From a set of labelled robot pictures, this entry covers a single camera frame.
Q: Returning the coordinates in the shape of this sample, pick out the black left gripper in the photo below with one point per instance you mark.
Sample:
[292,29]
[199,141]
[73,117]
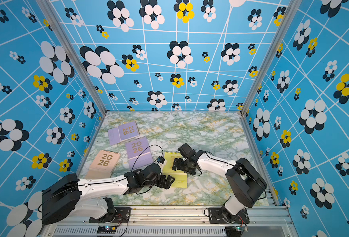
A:
[164,183]

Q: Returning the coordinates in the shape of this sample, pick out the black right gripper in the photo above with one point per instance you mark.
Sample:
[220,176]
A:
[179,166]

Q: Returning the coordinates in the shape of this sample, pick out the green calendar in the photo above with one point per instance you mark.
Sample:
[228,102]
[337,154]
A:
[179,176]

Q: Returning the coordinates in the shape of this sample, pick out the purple calendar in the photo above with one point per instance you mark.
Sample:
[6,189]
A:
[139,153]
[123,133]

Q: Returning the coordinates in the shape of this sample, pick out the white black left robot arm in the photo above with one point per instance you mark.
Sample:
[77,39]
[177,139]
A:
[72,196]

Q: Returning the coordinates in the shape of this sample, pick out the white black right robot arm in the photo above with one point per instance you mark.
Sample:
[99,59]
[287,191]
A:
[246,183]

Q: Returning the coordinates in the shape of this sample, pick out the pink calendar left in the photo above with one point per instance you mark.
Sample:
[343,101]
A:
[103,165]

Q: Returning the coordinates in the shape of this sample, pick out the left green circuit board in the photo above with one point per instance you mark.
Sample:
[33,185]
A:
[106,230]

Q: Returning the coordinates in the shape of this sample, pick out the green circuit board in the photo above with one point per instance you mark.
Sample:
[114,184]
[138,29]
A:
[106,230]
[235,231]

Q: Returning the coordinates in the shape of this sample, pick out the right green circuit board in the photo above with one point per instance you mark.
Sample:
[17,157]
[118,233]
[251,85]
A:
[235,231]

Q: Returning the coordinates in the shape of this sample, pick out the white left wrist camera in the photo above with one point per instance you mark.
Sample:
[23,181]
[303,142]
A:
[160,161]

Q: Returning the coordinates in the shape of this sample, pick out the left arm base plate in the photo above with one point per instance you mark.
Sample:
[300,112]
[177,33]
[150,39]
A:
[118,215]

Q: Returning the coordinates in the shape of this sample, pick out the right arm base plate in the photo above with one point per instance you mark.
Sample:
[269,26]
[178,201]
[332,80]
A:
[216,216]

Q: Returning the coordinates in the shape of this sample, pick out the aluminium front rail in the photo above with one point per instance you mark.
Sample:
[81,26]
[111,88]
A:
[179,221]

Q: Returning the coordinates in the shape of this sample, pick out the aluminium corner post right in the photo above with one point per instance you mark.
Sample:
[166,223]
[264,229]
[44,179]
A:
[277,40]

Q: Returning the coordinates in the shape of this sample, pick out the aluminium corner post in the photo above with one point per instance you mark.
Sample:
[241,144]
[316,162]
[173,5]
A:
[277,40]
[63,38]

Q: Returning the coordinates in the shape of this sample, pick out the aluminium corner post left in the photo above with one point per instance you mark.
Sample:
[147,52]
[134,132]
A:
[63,38]

